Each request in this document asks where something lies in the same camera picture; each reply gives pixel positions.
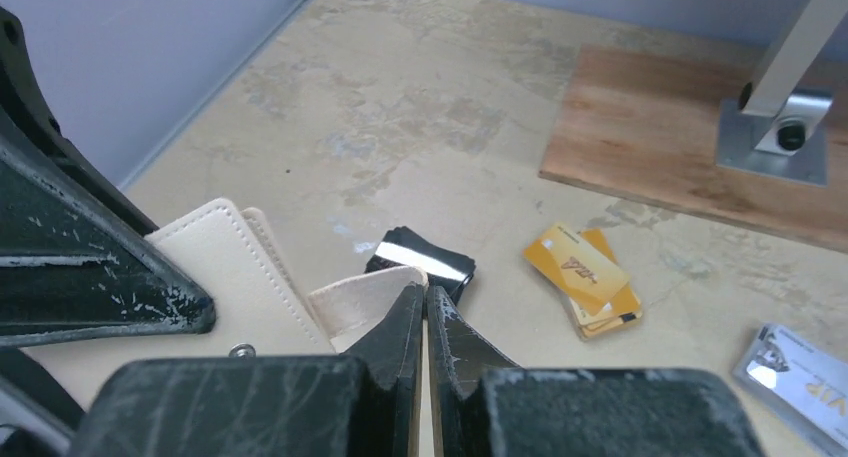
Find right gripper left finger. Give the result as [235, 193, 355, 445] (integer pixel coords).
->
[70, 285, 425, 456]

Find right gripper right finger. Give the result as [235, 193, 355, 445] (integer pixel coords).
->
[427, 287, 763, 456]

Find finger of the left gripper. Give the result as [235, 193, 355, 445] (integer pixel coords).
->
[1, 129, 216, 347]

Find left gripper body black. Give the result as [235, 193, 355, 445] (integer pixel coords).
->
[1, 8, 158, 236]

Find wooden board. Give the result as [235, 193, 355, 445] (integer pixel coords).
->
[539, 45, 847, 252]

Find metal stand post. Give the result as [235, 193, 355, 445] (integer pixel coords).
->
[715, 0, 847, 187]

